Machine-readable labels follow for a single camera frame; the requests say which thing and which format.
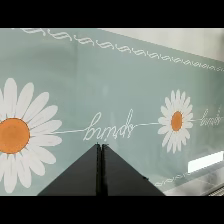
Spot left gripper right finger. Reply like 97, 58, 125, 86
100, 143, 166, 197

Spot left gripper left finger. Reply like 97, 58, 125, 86
37, 143, 102, 197

